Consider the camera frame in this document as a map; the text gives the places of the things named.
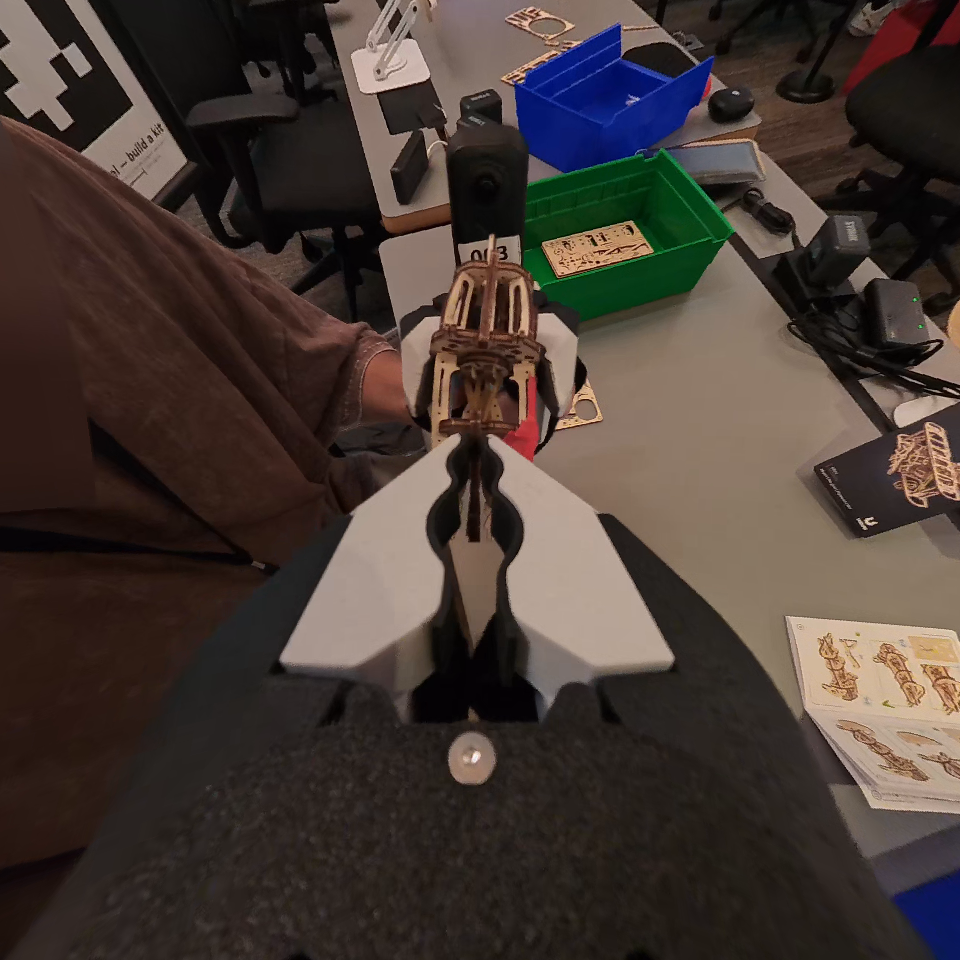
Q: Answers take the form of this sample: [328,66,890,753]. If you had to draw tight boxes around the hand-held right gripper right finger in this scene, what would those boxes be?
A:
[486,435,676,723]

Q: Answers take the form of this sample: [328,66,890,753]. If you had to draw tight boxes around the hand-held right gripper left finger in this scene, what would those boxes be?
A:
[279,433,474,723]

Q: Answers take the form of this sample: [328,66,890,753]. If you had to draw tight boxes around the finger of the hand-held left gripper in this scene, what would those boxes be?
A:
[536,311,579,420]
[403,317,445,434]

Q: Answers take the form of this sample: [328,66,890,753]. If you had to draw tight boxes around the wooden model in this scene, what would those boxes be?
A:
[429,234,545,543]

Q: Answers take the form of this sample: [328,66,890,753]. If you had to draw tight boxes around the person's left forearm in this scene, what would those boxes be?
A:
[300,318,414,440]

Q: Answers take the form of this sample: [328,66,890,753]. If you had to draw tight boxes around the wooden parts sheet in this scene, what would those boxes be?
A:
[500,41,582,87]
[541,219,652,279]

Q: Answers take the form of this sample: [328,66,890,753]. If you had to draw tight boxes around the black model packaging card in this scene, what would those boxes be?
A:
[813,405,960,540]

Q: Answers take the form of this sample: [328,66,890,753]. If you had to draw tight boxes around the black power bank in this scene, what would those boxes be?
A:
[390,131,429,206]

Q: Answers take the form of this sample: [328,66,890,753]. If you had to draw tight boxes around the blue plastic bin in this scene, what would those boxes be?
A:
[515,22,715,175]

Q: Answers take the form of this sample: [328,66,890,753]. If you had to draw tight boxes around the black mat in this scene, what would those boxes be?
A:
[377,75,449,136]

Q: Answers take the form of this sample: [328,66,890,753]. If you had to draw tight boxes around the white desk lamp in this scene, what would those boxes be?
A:
[351,0,440,96]

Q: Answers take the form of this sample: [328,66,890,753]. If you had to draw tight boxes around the green plastic bin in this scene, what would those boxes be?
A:
[522,147,735,322]

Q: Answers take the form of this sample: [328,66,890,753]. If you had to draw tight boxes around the black office chair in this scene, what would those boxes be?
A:
[183,0,391,301]
[813,45,960,301]

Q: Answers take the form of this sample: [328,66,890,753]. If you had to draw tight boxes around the black pouch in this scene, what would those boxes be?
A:
[622,43,699,80]

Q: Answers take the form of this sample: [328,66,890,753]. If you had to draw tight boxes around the blue-grey pouch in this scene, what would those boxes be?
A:
[678,138,768,186]

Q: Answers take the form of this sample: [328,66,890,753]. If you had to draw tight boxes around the person's brown shirt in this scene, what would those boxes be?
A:
[0,116,421,871]

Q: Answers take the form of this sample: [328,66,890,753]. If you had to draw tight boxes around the instruction booklet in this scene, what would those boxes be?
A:
[785,615,960,815]

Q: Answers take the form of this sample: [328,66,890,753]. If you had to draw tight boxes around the black charger with battery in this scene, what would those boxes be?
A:
[772,215,873,301]

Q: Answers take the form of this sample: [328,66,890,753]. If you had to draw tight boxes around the black stand base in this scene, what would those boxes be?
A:
[776,0,856,105]

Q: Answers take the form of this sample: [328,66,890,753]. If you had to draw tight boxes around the black power adapter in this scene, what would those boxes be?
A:
[862,279,931,348]

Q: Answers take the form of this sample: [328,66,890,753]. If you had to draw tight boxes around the black and white poster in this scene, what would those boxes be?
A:
[0,0,189,204]

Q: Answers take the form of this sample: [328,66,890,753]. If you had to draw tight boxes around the white shoe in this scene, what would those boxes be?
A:
[847,0,905,37]

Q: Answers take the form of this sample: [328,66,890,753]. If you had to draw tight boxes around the red bag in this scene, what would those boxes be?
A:
[843,0,960,99]

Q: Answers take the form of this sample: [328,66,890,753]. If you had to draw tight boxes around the blue plastic tray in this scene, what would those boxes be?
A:
[892,877,960,960]

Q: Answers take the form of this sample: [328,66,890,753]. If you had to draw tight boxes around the small wooden parts frame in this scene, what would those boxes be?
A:
[555,378,603,432]

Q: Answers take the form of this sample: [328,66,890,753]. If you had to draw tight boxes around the wooden frame with round hole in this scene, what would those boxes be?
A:
[504,7,576,42]

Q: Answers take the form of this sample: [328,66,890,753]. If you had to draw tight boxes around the black cables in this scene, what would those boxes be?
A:
[786,300,960,399]

